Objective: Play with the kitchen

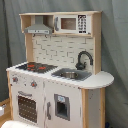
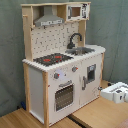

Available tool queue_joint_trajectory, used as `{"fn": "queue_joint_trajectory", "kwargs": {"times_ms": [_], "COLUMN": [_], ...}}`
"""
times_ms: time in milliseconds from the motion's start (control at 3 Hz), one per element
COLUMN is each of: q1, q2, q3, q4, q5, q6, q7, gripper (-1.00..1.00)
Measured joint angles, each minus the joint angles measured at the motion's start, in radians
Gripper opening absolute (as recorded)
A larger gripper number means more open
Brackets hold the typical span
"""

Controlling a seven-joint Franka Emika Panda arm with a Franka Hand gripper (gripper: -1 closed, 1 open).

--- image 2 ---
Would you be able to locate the black toy stovetop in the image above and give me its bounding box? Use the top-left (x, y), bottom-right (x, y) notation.
top-left (34, 53), bottom-right (71, 67)

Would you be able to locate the white oven door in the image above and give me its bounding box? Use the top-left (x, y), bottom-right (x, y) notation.
top-left (55, 81), bottom-right (74, 112)

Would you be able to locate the black toy faucet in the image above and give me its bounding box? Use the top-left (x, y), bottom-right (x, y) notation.
top-left (67, 33), bottom-right (82, 49)

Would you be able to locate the left red stove knob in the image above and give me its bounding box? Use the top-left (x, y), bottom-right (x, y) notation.
top-left (54, 73), bottom-right (60, 79)

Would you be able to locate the right red stove knob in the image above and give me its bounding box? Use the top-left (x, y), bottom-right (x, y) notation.
top-left (71, 65), bottom-right (79, 73)

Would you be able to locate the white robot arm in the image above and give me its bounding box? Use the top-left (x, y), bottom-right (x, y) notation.
top-left (100, 82), bottom-right (128, 103)

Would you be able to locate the red stove knob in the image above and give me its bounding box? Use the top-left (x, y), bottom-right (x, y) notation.
top-left (54, 73), bottom-right (60, 79)
top-left (71, 65), bottom-right (79, 73)

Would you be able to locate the grey range hood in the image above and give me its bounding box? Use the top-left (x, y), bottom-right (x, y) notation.
top-left (35, 6), bottom-right (64, 27)

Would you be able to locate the grey toy sink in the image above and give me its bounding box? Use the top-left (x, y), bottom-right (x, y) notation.
top-left (65, 47), bottom-right (95, 55)

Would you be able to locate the wooden toy kitchen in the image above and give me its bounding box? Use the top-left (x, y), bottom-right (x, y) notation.
top-left (22, 2), bottom-right (105, 128)

